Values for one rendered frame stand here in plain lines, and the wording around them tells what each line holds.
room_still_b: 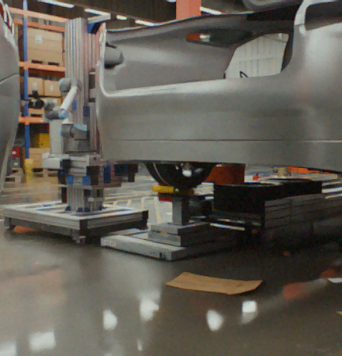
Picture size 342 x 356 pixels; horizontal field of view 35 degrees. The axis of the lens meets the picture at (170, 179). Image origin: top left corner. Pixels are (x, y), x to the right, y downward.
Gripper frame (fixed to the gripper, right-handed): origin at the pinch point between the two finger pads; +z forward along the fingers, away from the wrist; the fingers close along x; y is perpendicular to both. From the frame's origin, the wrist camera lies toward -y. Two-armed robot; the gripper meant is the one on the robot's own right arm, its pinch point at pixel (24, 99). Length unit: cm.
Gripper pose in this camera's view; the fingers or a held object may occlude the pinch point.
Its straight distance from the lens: 454.9
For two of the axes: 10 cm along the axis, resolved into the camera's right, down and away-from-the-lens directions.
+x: -8.8, -1.7, 4.5
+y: -1.2, 9.8, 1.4
